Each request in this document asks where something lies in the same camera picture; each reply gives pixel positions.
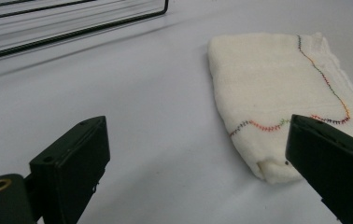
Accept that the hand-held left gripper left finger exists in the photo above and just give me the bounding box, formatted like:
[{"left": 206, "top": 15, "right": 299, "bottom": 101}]
[{"left": 29, "top": 115, "right": 111, "bottom": 224}]

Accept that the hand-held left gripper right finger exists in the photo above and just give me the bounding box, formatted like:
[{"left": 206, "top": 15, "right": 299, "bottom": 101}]
[{"left": 285, "top": 114, "right": 353, "bottom": 224}]

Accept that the cream cloth colourful stitching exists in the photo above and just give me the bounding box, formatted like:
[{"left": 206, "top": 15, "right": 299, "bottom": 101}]
[{"left": 207, "top": 32, "right": 353, "bottom": 185}]

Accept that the black wire rack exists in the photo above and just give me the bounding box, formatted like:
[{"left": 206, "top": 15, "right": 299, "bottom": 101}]
[{"left": 0, "top": 0, "right": 170, "bottom": 63}]

